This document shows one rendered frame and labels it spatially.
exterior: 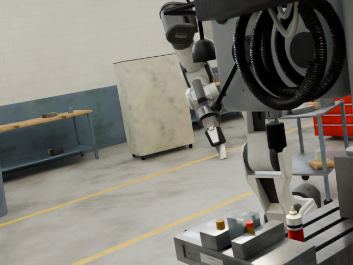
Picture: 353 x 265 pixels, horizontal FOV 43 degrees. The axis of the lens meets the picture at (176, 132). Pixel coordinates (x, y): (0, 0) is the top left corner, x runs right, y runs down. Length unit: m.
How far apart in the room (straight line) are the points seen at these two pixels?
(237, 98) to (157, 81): 6.23
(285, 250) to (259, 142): 0.88
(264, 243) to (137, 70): 6.23
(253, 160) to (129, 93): 5.35
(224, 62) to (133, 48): 8.58
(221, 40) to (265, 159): 0.87
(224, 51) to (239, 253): 0.48
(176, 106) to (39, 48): 2.91
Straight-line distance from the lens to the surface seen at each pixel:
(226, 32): 1.11
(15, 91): 8.64
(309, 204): 2.18
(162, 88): 7.36
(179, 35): 1.75
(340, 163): 1.40
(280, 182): 1.94
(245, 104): 1.10
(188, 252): 1.23
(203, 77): 1.90
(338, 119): 6.71
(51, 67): 8.88
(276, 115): 1.16
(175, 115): 7.46
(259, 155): 1.91
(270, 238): 1.12
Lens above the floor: 1.46
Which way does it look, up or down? 9 degrees down
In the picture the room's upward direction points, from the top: 9 degrees counter-clockwise
